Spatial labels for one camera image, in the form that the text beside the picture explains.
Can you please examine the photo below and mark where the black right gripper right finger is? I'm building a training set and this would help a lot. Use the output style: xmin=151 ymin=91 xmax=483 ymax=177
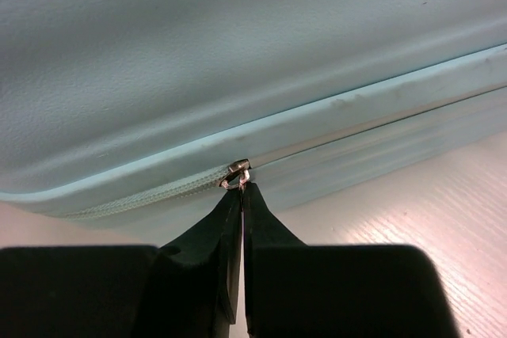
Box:
xmin=242 ymin=183 xmax=459 ymax=337

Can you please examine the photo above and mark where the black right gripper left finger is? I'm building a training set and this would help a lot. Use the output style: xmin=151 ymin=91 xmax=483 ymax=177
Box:
xmin=1 ymin=191 xmax=242 ymax=337

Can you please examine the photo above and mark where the light blue hard-shell suitcase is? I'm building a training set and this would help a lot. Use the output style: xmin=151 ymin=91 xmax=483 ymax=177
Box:
xmin=1 ymin=0 xmax=506 ymax=218

